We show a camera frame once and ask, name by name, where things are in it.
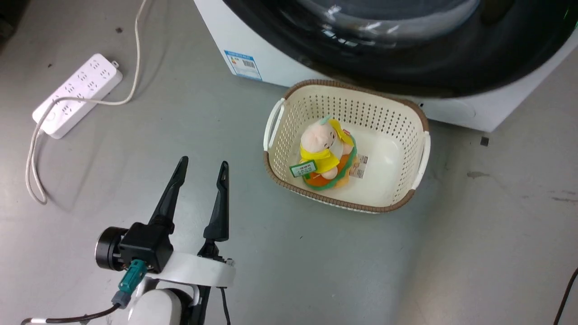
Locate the white power strip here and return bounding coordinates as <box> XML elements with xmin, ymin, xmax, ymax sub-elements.
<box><xmin>32</xmin><ymin>54</ymin><xmax>123</xmax><ymax>139</ymax></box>

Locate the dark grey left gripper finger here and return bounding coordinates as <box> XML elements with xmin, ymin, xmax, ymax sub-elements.
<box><xmin>203</xmin><ymin>161</ymin><xmax>229</xmax><ymax>242</ymax></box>
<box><xmin>149</xmin><ymin>156</ymin><xmax>189</xmax><ymax>234</ymax></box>

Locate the black round washing machine door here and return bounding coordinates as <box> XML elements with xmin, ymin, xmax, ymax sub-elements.
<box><xmin>222</xmin><ymin>0</ymin><xmax>578</xmax><ymax>98</ymax></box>

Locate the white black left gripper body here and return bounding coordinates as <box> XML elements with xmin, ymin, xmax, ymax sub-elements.
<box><xmin>95</xmin><ymin>222</ymin><xmax>236</xmax><ymax>288</ymax></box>

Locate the black gripper cable teal plug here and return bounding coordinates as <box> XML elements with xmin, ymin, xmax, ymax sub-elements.
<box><xmin>20</xmin><ymin>260</ymin><xmax>148</xmax><ymax>325</ymax></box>

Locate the cream perforated laundry basket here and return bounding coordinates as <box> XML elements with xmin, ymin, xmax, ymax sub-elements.
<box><xmin>263</xmin><ymin>79</ymin><xmax>431</xmax><ymax>214</ymax></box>

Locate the plush doll yellow outfit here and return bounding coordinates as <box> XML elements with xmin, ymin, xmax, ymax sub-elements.
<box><xmin>289</xmin><ymin>116</ymin><xmax>359</xmax><ymax>191</ymax></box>

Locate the white power cord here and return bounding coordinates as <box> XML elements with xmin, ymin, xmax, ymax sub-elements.
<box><xmin>25</xmin><ymin>0</ymin><xmax>149</xmax><ymax>205</ymax></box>

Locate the small paper tag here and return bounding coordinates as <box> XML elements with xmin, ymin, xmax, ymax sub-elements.
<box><xmin>350</xmin><ymin>154</ymin><xmax>369</xmax><ymax>179</ymax></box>

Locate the thin black cable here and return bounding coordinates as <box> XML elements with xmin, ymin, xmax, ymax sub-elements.
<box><xmin>553</xmin><ymin>266</ymin><xmax>578</xmax><ymax>325</ymax></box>

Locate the blue energy label sticker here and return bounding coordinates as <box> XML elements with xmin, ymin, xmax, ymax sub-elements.
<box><xmin>224</xmin><ymin>50</ymin><xmax>263</xmax><ymax>81</ymax></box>

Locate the white washing machine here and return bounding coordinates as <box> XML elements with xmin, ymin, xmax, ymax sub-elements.
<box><xmin>194</xmin><ymin>0</ymin><xmax>578</xmax><ymax>133</ymax></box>

